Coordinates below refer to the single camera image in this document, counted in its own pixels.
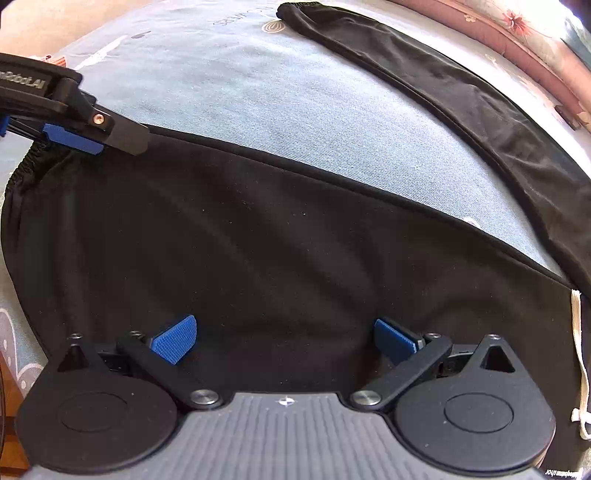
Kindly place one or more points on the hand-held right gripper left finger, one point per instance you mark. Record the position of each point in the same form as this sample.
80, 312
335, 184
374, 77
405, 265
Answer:
175, 339

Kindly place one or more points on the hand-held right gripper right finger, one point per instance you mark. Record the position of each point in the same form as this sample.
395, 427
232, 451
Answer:
395, 341

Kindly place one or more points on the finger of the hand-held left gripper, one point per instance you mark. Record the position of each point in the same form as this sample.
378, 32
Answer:
124, 136

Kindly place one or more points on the black pants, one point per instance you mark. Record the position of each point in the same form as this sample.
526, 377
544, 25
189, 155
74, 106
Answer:
277, 254

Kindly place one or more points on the blue floral bed sheet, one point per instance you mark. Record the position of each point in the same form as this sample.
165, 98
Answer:
277, 106

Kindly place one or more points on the black phone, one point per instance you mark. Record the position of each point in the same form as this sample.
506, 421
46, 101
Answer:
567, 117

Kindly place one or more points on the pink floral quilt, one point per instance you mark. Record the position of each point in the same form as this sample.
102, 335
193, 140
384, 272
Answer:
521, 37

